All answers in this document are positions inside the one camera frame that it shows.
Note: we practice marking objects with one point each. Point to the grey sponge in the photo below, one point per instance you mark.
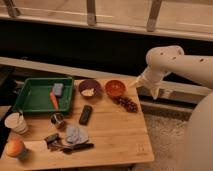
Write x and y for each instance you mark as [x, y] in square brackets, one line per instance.
[58, 89]

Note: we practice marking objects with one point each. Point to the purple bowl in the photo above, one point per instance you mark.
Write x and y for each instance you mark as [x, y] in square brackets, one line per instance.
[88, 84]

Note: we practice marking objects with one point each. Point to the grey-blue towel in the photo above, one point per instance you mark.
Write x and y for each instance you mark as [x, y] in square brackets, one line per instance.
[76, 135]

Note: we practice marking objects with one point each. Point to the dark grape bunch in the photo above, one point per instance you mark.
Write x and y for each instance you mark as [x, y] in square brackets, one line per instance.
[126, 103]

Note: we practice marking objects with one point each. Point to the food in purple bowl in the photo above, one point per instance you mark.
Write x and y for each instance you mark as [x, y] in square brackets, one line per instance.
[88, 92]

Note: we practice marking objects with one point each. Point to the black remote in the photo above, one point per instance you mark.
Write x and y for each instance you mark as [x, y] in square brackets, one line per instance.
[85, 115]

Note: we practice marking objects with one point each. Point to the black handled tool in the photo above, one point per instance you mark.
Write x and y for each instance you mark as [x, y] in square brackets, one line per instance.
[77, 147]

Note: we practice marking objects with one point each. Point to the orange bowl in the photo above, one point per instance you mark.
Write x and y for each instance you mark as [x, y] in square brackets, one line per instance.
[115, 88]

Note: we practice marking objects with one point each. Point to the orange carrot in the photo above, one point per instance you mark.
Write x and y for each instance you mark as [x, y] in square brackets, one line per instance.
[54, 100]

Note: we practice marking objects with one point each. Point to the white paper cup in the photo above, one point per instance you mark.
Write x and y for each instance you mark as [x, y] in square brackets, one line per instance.
[16, 122]

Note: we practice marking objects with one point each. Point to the metal cup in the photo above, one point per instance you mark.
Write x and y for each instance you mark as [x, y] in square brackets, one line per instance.
[57, 119]

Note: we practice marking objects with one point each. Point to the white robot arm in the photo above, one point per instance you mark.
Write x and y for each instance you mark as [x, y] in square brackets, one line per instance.
[196, 153]

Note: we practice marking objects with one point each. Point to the small dark block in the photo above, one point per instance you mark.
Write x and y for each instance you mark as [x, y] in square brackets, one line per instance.
[50, 139]

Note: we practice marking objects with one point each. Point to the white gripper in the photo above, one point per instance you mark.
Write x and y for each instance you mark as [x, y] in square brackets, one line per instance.
[151, 79]

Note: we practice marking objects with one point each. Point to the orange apple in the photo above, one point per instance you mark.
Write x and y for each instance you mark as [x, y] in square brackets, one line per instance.
[15, 148]

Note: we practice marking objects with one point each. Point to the green plastic tray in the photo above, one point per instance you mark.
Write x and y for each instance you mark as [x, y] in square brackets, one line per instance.
[34, 97]

